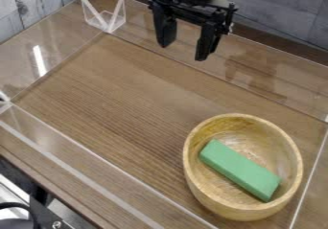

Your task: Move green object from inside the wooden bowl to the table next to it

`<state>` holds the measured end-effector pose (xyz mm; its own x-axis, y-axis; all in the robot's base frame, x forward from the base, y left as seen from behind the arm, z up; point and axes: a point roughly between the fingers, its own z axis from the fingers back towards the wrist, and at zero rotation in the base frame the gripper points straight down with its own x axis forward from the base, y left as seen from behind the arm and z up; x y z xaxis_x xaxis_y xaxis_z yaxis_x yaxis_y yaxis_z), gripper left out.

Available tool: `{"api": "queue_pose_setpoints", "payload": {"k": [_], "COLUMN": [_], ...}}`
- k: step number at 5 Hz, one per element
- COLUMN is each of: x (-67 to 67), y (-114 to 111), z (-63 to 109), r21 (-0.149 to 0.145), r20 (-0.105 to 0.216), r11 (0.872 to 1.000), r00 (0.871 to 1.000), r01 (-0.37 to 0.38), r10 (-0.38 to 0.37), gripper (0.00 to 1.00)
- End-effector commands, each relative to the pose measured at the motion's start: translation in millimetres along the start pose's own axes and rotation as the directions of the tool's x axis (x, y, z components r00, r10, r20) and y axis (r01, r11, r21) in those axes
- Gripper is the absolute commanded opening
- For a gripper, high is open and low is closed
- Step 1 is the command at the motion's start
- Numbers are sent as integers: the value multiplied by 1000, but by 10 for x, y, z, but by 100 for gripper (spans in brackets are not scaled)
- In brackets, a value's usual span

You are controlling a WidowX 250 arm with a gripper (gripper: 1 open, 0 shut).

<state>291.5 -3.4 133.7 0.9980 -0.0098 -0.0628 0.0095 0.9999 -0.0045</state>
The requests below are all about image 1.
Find round wooden bowl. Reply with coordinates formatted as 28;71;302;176
182;113;304;221

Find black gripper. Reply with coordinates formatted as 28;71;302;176
151;0;238;61

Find black metal bracket with screw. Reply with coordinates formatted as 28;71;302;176
29;197;72;229

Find black cable bottom left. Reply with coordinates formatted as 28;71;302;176
0;201;34;218

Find green rectangular block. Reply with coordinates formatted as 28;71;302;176
198;139;282;202

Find clear acrylic corner bracket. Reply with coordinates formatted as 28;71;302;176
80;0;125;34

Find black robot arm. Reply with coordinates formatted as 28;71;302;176
148;0;238;61

